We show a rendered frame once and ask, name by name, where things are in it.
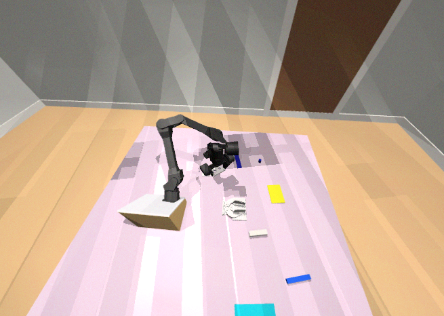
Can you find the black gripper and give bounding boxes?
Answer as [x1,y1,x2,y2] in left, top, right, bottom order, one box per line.
[200,153,235,176]

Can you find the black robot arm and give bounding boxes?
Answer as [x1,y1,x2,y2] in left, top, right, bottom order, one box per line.
[156,114,239,203]

